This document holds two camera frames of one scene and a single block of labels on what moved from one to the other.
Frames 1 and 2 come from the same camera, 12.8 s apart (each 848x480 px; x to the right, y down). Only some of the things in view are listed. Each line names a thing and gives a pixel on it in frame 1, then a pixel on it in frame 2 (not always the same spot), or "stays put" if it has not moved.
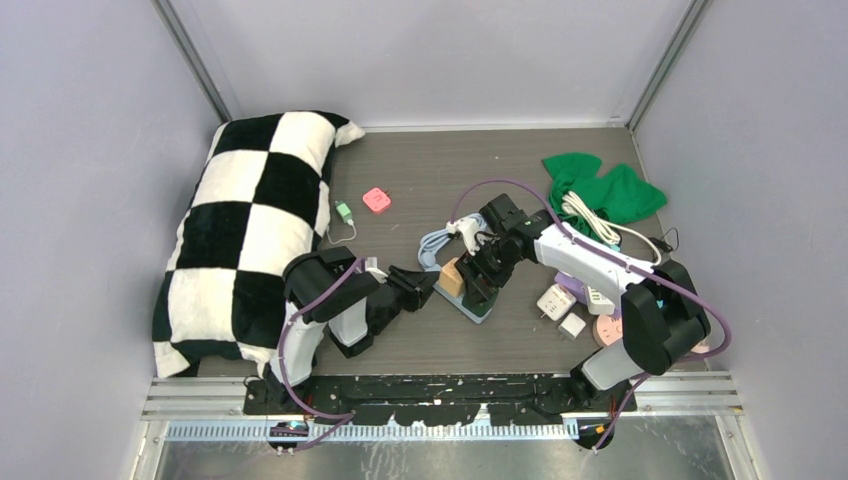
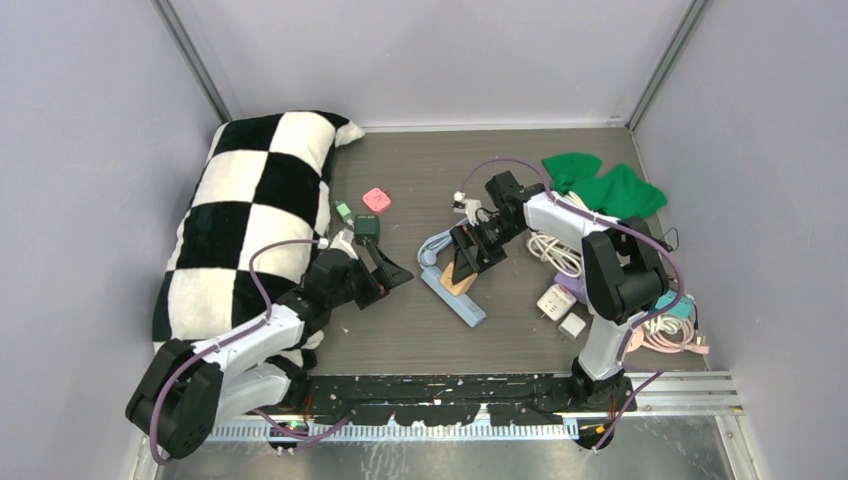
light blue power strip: (458, 303) stays put
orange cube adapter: (450, 279) stays put
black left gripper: (416, 284) → (379, 281)
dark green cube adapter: (479, 296) → (367, 229)
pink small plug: (376, 199) stays put
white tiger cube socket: (556, 301) stays put
